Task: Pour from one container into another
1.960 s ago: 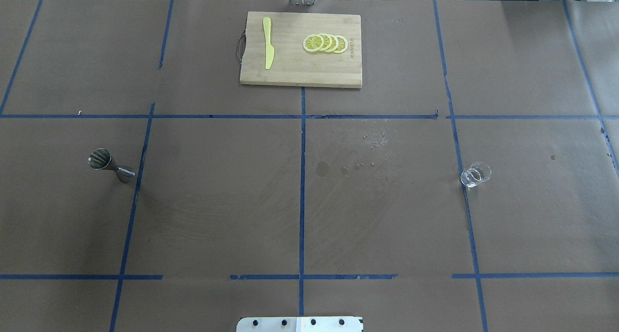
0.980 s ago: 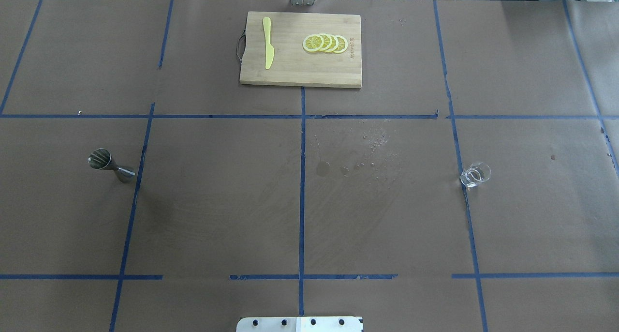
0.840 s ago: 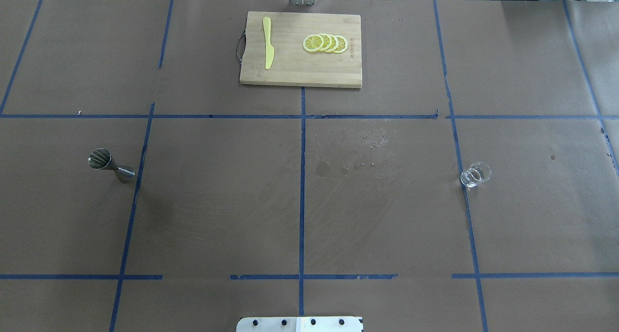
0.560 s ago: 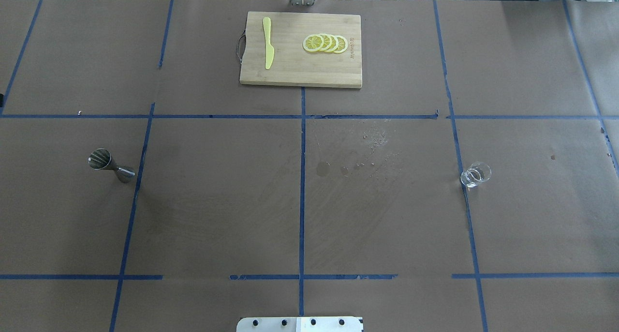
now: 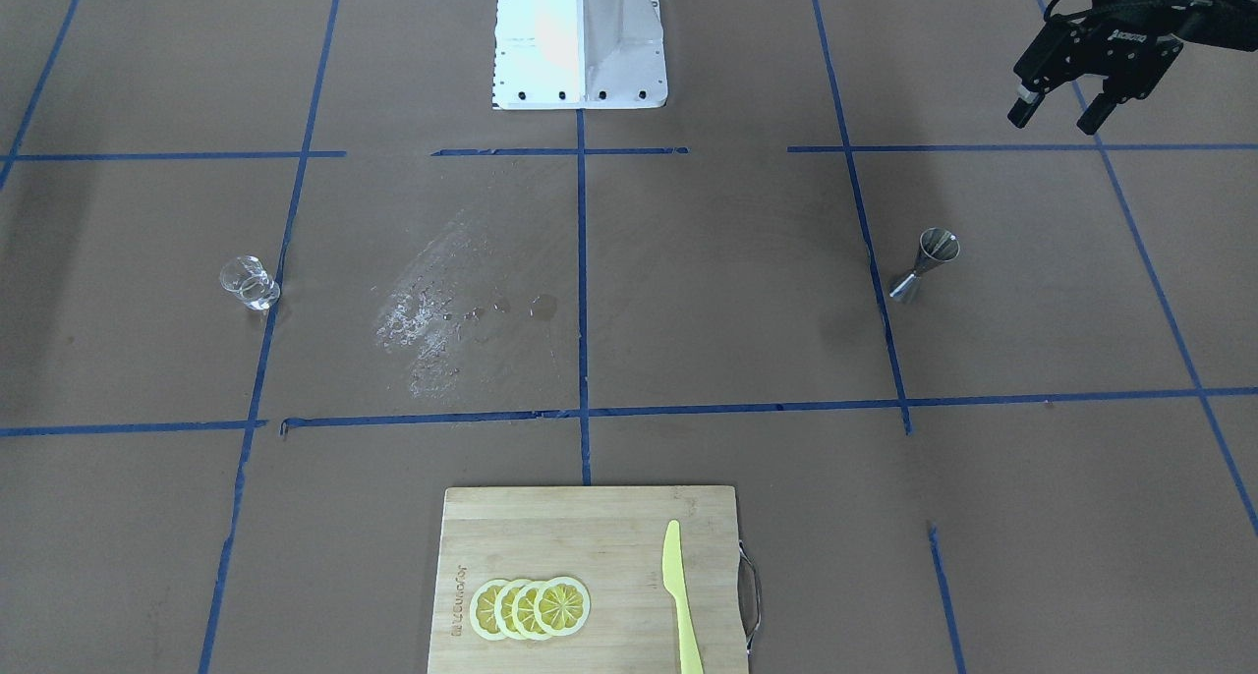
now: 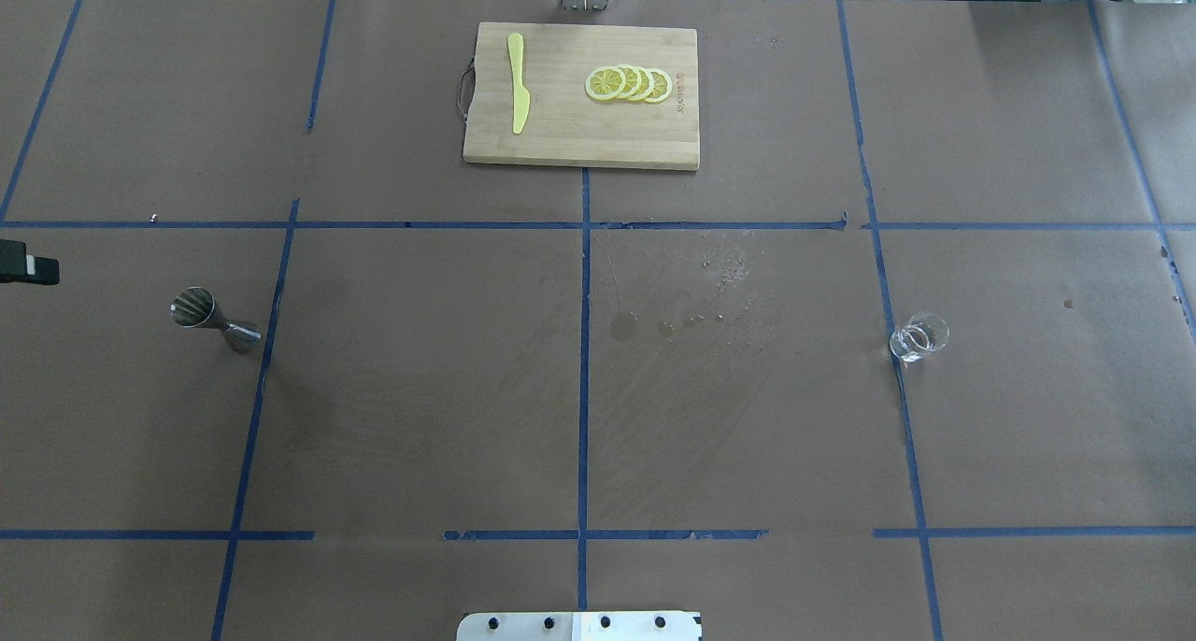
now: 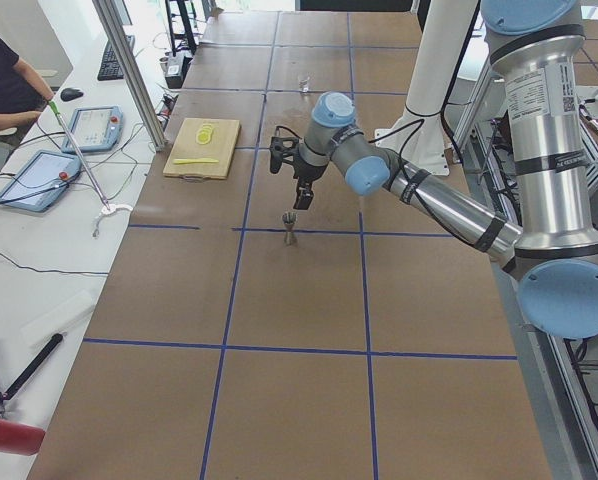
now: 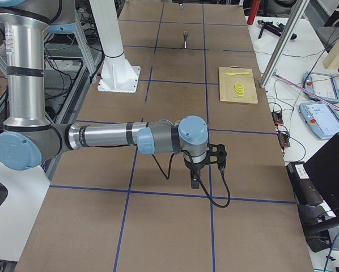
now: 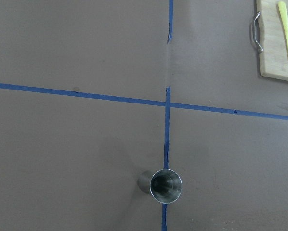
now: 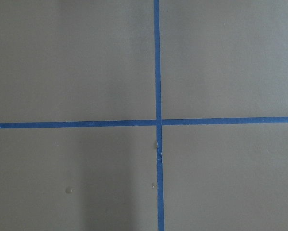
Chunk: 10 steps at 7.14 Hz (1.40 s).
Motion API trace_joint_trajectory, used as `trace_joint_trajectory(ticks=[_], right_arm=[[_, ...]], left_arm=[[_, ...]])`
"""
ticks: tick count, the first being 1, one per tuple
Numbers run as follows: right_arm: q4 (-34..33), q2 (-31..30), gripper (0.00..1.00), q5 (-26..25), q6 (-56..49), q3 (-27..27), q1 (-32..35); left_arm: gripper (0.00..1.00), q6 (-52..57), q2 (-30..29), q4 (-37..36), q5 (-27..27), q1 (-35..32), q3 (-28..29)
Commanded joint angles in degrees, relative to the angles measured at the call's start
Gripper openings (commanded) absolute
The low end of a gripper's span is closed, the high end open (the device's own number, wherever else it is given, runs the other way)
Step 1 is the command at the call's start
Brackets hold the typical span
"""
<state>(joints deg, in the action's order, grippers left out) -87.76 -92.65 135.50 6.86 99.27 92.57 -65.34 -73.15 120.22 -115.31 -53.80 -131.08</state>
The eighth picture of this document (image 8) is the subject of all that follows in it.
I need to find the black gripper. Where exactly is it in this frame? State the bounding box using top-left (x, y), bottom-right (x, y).
top-left (184, 159), bottom-right (204, 189)

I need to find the steel jigger measuring cup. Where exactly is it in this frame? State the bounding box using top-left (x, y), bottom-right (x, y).
top-left (183, 31), bottom-right (188, 49)

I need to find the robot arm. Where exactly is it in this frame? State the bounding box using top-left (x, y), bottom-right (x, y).
top-left (0, 1), bottom-right (209, 189)

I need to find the wooden cutting board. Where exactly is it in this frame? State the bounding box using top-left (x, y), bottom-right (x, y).
top-left (219, 67), bottom-right (258, 104)

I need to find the yellow plastic knife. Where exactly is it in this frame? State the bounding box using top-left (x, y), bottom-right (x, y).
top-left (224, 72), bottom-right (250, 76)

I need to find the black box with label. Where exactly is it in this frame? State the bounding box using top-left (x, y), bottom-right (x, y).
top-left (286, 161), bottom-right (323, 206)

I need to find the black monitor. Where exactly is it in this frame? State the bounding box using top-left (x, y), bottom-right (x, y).
top-left (304, 133), bottom-right (339, 216)

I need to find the near teach pendant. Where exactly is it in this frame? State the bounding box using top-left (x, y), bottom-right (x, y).
top-left (299, 102), bottom-right (339, 139)

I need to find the teach pendant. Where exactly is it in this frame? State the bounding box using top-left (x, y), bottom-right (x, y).
top-left (303, 71), bottom-right (339, 104)
top-left (299, 102), bottom-right (339, 139)

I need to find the far teach pendant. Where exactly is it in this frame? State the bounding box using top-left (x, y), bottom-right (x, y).
top-left (303, 71), bottom-right (339, 104)

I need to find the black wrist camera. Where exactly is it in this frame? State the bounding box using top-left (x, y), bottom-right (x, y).
top-left (206, 143), bottom-right (227, 171)

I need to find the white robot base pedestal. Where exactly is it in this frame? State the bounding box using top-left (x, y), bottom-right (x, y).
top-left (90, 0), bottom-right (141, 93)

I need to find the black handled tool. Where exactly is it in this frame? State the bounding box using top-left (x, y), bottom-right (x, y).
top-left (257, 20), bottom-right (282, 39)

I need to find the aluminium frame post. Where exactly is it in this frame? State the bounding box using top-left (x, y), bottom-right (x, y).
top-left (260, 0), bottom-right (310, 88)

